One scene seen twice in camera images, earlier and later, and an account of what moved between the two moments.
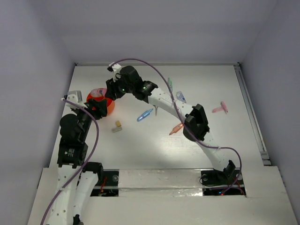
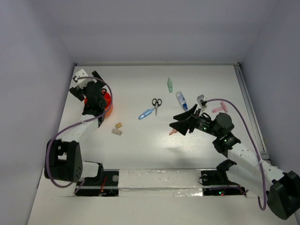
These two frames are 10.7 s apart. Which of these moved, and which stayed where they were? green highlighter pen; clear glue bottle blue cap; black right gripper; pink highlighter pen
Moved: black right gripper
Stayed: green highlighter pen; pink highlighter pen; clear glue bottle blue cap
